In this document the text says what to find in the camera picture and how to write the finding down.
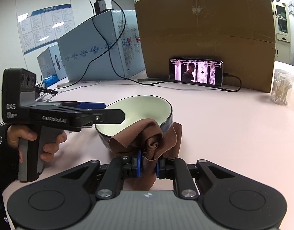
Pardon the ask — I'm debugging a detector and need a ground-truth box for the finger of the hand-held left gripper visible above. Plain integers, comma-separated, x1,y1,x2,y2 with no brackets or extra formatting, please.
80,108,126,130
59,102,107,113

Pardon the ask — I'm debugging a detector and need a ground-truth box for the small light blue carton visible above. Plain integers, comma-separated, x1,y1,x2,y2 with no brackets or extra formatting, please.
37,45,68,81

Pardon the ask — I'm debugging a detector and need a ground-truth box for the brown cloth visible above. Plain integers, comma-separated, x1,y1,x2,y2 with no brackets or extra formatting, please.
108,118,183,191

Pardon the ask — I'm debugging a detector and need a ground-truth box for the blue plastic packet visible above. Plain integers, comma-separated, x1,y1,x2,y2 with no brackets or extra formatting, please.
43,75,58,87

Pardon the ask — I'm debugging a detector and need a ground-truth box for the clear cotton swab container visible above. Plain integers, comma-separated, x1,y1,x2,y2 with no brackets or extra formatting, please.
270,69,294,106

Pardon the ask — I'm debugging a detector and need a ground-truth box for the wall notice board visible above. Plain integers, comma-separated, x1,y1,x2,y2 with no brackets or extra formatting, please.
17,3,73,55

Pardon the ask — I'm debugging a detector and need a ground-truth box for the black smartphone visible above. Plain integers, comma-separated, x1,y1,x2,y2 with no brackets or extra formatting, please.
169,57,223,86

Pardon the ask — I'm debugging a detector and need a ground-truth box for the person's left hand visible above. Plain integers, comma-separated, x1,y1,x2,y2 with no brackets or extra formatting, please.
6,125,68,163

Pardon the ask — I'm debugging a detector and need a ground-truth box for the large brown cardboard box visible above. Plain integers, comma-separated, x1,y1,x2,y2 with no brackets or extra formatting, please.
134,0,277,94

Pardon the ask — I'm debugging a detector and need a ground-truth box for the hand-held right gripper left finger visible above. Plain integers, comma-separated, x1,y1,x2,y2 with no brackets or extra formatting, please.
58,150,142,200

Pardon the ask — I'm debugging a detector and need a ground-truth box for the beige glass door cabinet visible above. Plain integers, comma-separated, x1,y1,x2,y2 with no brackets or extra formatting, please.
272,0,291,61

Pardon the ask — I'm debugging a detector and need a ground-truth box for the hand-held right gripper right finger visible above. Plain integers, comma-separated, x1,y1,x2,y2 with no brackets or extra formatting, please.
155,156,236,200

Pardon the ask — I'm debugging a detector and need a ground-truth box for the black power adapter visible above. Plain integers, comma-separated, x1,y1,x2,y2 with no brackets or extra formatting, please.
94,0,111,14

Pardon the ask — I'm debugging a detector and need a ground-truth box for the black device cable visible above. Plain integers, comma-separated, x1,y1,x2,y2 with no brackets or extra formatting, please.
56,0,114,93

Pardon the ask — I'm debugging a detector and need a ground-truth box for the black phone charging cable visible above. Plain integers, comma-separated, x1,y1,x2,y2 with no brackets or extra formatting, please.
105,0,242,93

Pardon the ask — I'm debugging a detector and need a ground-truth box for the person's left forearm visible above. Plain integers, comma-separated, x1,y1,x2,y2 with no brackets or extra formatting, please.
0,124,21,230

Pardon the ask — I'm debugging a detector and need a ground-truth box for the white bowl with dark outside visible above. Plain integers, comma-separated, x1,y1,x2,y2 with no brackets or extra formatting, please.
95,95,173,152

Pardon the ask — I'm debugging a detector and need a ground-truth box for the large light blue carton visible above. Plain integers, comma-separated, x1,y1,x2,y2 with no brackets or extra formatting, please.
57,10,146,82

